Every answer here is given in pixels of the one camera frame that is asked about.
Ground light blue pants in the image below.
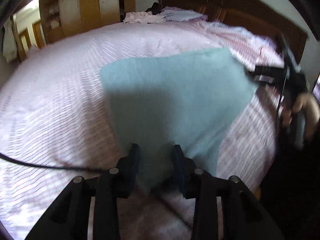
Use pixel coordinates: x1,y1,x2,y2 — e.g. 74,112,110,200
100,48,258,189

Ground person right hand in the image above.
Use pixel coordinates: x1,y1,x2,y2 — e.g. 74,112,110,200
281,93,319,139

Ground dark wooden headboard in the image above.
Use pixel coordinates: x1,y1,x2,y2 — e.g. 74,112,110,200
158,0,308,63

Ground pink plaid bed sheet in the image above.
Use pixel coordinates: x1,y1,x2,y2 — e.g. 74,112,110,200
1,22,284,239

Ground wooden door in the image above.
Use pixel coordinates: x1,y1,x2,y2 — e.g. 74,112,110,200
18,20,46,61

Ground beige clothes hanging on door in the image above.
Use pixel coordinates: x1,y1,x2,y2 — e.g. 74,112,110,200
2,18,17,63

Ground wooden wardrobe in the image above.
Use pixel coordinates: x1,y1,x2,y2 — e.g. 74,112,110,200
39,0,135,43

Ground black cable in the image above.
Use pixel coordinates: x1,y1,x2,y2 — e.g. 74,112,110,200
0,152,106,173

